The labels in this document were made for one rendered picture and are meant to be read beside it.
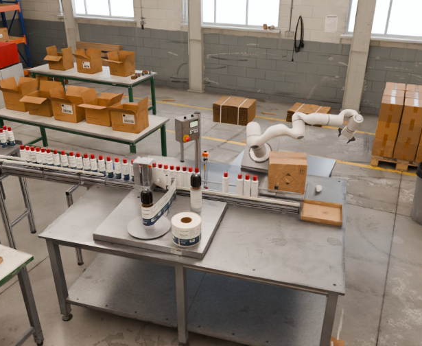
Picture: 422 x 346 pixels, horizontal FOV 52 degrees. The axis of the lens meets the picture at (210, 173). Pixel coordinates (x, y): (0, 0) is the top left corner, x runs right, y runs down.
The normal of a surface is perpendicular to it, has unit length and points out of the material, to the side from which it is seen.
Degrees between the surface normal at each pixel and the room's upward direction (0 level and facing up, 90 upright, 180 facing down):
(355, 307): 0
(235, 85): 90
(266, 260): 0
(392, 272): 0
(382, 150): 93
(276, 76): 90
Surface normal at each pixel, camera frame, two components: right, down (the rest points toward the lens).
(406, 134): -0.38, 0.42
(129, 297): 0.00, -0.90
